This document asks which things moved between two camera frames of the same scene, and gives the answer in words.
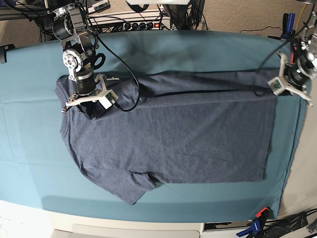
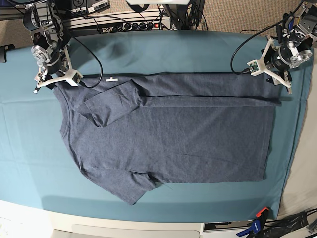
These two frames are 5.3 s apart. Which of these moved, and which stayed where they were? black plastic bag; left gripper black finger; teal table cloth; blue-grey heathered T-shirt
Moved: left gripper black finger
Stayed: black plastic bag; teal table cloth; blue-grey heathered T-shirt
